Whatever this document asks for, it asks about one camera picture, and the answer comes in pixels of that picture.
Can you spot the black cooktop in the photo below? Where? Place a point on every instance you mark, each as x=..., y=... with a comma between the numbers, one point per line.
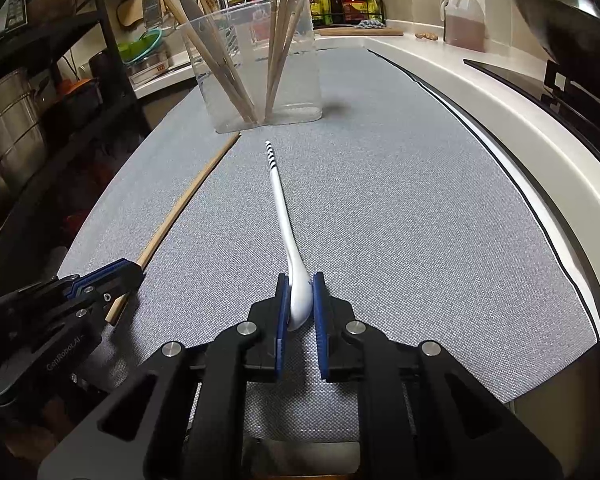
x=520, y=80

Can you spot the clear plastic container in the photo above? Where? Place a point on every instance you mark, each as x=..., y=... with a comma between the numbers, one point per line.
x=300, y=85

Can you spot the hanging wooden board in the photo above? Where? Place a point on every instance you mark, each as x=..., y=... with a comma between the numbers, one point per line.
x=129, y=12

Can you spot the metal grater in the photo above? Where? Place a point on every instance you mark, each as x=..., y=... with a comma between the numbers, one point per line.
x=151, y=7

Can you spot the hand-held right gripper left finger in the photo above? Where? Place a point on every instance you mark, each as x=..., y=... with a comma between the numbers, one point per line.
x=281, y=320

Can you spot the dark sauce bottle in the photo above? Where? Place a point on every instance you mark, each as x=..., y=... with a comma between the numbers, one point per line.
x=335, y=4

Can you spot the blue patterned cloth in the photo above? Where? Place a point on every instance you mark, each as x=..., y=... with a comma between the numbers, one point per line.
x=369, y=24

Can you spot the grey woven mat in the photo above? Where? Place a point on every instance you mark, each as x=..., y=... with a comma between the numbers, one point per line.
x=405, y=235

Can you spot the black wok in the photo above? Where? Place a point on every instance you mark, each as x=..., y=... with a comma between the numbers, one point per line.
x=560, y=20

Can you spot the ginger root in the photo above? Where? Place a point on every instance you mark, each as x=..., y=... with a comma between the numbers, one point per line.
x=426, y=36

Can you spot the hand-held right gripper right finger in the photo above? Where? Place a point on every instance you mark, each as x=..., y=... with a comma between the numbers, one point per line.
x=321, y=320

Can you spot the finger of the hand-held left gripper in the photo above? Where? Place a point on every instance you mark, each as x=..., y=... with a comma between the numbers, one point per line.
x=105, y=271
x=115, y=290

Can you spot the plastic oil jug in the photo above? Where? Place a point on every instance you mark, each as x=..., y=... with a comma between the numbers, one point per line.
x=462, y=25

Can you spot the yellow squeeze bottle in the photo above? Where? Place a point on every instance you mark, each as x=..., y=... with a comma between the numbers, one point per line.
x=371, y=4

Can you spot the white ceramic spoon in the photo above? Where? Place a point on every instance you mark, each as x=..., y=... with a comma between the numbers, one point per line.
x=300, y=305

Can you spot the black shelf rack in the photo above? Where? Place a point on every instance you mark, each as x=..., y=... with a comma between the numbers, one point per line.
x=45, y=35

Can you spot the yellow green bottle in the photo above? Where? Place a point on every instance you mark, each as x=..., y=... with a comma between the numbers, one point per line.
x=321, y=2

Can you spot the clear storage box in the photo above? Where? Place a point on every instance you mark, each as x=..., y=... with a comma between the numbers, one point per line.
x=150, y=67

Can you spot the steel pot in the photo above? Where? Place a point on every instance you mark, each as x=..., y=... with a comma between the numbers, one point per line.
x=10, y=125

